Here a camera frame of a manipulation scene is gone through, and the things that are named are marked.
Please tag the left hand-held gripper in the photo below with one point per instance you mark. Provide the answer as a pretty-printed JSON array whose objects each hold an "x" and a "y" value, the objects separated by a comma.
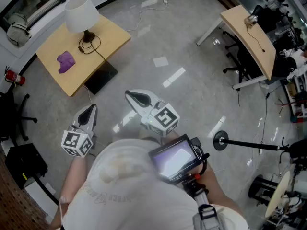
[{"x": 76, "y": 142}]

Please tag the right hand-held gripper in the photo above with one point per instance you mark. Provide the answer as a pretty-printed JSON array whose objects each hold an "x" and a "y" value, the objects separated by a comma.
[{"x": 163, "y": 118}]

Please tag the purple cleaning cloth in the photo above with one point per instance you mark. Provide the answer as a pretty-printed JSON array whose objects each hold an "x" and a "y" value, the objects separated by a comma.
[{"x": 66, "y": 61}]

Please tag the white table lamp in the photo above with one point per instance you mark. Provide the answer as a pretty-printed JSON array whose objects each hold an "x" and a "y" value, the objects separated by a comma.
[{"x": 81, "y": 13}]

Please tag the person's left forearm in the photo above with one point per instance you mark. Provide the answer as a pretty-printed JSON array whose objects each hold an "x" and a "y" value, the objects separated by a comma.
[{"x": 72, "y": 176}]

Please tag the person's right forearm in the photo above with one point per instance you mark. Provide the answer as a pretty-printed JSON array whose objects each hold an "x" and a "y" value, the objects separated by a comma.
[{"x": 213, "y": 181}]

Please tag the wooden desk with white legs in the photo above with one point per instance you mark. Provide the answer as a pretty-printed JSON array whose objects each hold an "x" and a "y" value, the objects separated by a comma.
[{"x": 259, "y": 44}]

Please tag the small wooden table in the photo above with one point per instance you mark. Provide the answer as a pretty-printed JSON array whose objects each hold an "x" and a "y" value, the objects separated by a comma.
[{"x": 72, "y": 80}]

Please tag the white paper sheet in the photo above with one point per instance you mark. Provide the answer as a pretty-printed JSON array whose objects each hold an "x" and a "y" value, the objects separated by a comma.
[{"x": 160, "y": 61}]

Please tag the black chest-mounted monitor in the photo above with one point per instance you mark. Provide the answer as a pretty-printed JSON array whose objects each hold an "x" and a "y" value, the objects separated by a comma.
[{"x": 172, "y": 159}]

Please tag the black equipment case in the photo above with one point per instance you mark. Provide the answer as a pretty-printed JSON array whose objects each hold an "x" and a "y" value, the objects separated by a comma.
[{"x": 24, "y": 162}]

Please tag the black office chair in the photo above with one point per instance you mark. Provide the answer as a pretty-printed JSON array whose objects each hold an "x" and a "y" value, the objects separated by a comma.
[{"x": 7, "y": 114}]

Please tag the red fire extinguisher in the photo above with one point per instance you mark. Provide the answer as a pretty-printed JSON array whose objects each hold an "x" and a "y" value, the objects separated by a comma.
[{"x": 14, "y": 77}]

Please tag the person's white shirt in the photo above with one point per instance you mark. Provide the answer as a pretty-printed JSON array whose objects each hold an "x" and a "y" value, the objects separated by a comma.
[{"x": 132, "y": 188}]

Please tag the beige backpack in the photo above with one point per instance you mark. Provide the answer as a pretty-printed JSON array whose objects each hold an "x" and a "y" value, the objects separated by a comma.
[{"x": 18, "y": 32}]

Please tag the black swivel chair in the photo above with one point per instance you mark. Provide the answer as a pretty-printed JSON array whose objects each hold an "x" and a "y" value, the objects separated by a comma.
[{"x": 247, "y": 61}]

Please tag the black stand with round base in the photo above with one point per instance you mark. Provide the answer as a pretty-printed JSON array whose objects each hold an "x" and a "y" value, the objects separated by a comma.
[{"x": 251, "y": 144}]

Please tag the black framed window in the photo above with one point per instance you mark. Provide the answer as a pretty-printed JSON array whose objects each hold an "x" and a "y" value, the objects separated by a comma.
[{"x": 36, "y": 1}]

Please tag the dark wooden plank stack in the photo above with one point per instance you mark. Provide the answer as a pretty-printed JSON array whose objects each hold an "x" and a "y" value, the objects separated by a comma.
[{"x": 227, "y": 1}]

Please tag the small shiny metal object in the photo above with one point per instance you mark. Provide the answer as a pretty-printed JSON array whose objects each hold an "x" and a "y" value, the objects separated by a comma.
[{"x": 250, "y": 20}]

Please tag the black high-back chair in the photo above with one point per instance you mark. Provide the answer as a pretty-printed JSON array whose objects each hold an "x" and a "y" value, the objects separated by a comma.
[{"x": 263, "y": 18}]

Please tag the white shelving rack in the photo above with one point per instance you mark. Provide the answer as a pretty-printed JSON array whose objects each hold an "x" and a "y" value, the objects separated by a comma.
[{"x": 298, "y": 97}]

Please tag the round beige table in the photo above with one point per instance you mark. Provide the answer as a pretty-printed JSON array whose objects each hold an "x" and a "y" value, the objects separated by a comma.
[{"x": 278, "y": 193}]

